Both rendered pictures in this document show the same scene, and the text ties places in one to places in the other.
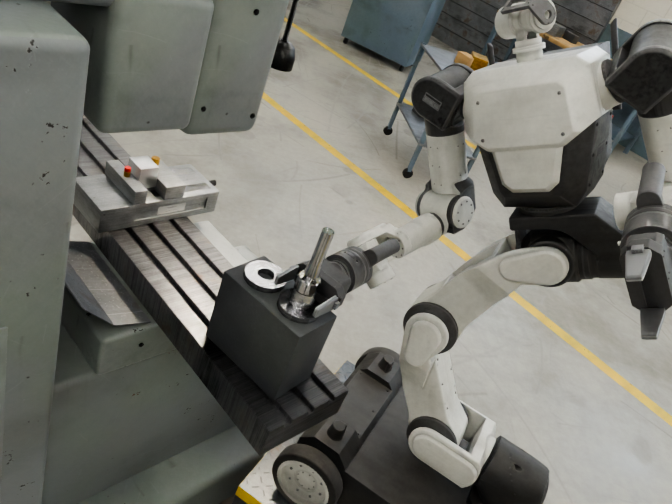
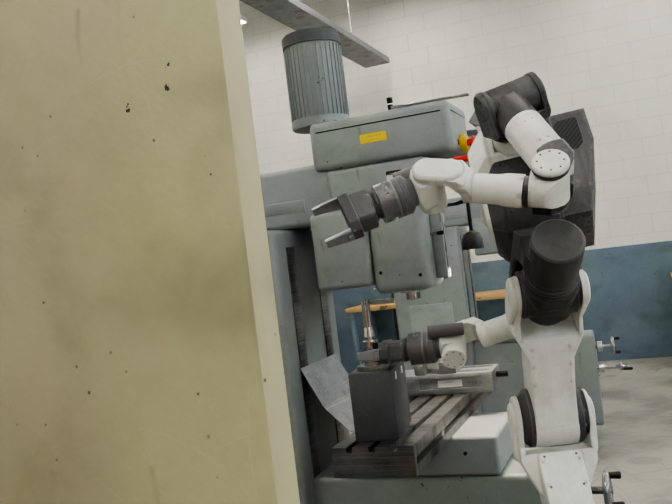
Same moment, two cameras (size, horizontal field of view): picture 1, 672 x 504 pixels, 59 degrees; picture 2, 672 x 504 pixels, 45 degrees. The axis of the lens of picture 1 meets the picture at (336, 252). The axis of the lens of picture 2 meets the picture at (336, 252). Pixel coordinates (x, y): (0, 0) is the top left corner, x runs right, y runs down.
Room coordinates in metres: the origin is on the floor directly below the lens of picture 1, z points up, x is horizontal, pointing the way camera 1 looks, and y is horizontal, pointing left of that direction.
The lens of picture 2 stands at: (0.37, -2.15, 1.45)
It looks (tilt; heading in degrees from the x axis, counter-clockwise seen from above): 0 degrees down; 77
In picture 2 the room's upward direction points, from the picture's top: 7 degrees counter-clockwise
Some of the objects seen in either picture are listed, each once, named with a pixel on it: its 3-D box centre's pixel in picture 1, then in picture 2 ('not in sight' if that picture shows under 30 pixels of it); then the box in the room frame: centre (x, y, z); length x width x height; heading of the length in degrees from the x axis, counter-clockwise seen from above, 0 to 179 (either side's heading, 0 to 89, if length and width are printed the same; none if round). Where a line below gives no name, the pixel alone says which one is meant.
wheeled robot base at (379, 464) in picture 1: (429, 449); not in sight; (1.24, -0.47, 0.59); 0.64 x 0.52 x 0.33; 74
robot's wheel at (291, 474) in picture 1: (306, 479); not in sight; (1.05, -0.16, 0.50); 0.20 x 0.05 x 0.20; 74
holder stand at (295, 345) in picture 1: (269, 323); (380, 396); (0.96, 0.07, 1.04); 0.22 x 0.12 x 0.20; 63
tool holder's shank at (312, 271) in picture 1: (319, 254); (367, 319); (0.94, 0.03, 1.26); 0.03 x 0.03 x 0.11
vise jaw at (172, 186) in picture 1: (160, 177); (451, 364); (1.35, 0.51, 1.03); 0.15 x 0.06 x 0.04; 57
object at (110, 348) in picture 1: (160, 287); (431, 443); (1.21, 0.40, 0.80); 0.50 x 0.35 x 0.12; 146
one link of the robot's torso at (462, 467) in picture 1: (452, 436); not in sight; (1.23, -0.50, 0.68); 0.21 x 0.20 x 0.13; 74
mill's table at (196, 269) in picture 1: (158, 248); (431, 410); (1.23, 0.43, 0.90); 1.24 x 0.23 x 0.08; 56
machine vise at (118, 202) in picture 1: (149, 189); (445, 374); (1.33, 0.52, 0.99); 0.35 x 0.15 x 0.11; 147
